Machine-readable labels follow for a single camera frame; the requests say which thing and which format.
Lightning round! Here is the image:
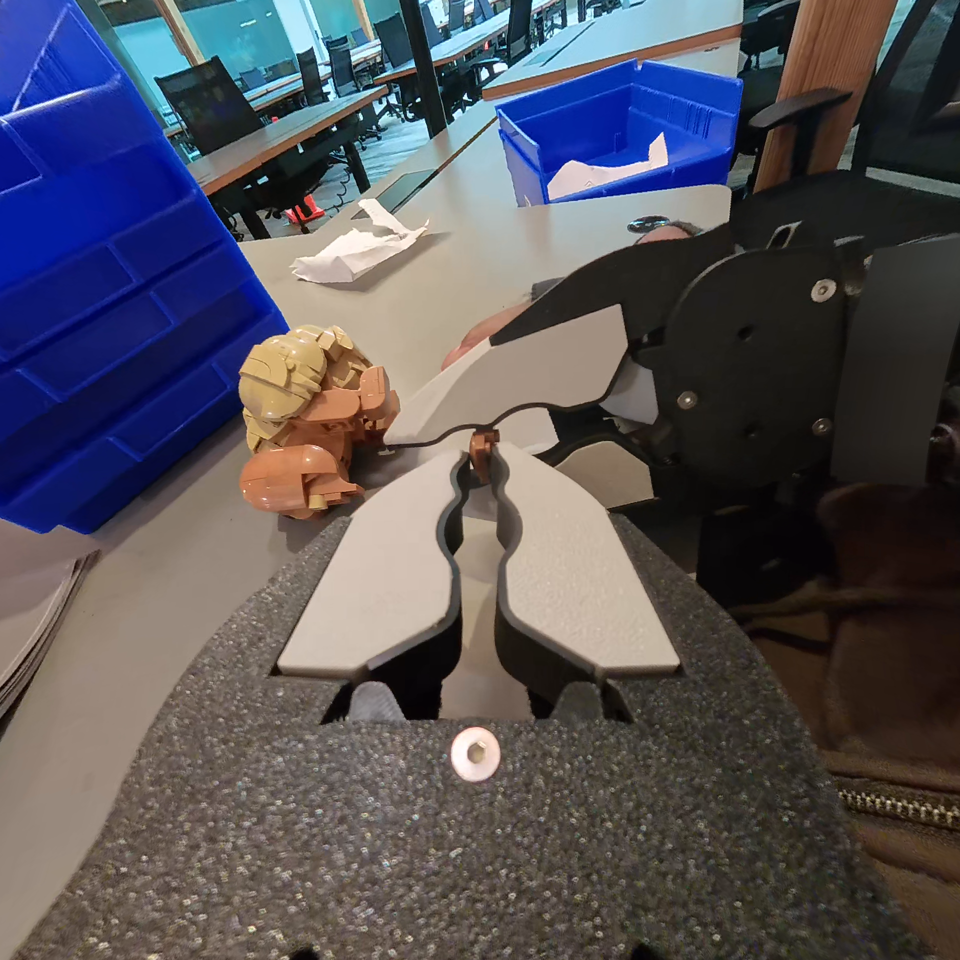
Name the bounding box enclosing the grey instruction booklet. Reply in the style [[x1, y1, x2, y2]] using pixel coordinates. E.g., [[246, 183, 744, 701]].
[[0, 518, 100, 721]]

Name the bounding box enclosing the torn white paper bag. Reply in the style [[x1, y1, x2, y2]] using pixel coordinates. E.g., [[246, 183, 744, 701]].
[[290, 198, 432, 289]]

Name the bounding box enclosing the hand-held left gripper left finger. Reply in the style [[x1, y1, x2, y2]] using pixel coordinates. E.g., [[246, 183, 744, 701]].
[[275, 446, 475, 681]]

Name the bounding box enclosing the long wooden table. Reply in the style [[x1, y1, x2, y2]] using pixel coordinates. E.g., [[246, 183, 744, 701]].
[[188, 83, 394, 241], [480, 0, 747, 103]]

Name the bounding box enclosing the grey desk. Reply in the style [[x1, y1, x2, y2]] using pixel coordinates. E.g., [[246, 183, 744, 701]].
[[0, 135, 751, 960]]

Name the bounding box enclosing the wooden pillar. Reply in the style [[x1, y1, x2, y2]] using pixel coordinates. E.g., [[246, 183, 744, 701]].
[[753, 0, 901, 193]]

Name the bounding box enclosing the tan brown brick toy figure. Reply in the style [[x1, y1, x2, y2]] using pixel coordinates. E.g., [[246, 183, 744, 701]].
[[237, 324, 403, 522]]

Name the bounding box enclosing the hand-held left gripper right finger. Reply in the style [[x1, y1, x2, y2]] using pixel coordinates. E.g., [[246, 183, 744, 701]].
[[483, 441, 684, 679]]

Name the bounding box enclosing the person's brown jacket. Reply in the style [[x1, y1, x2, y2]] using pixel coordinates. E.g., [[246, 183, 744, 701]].
[[698, 480, 960, 960]]

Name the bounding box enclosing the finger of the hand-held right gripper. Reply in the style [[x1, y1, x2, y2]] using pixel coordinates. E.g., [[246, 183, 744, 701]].
[[383, 305, 631, 451], [495, 408, 661, 514]]

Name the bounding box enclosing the small blue storage bin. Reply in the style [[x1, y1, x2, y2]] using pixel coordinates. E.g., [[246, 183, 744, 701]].
[[495, 60, 745, 208]]

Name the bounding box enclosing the person's right hand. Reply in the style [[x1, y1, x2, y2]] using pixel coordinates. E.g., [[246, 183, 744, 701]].
[[441, 218, 706, 373]]

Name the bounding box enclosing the white paper sheet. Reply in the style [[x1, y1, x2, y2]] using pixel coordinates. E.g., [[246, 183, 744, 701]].
[[545, 132, 672, 202]]

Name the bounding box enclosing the black office chair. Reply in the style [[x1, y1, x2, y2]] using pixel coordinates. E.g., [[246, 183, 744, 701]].
[[747, 0, 960, 226], [155, 56, 324, 234]]

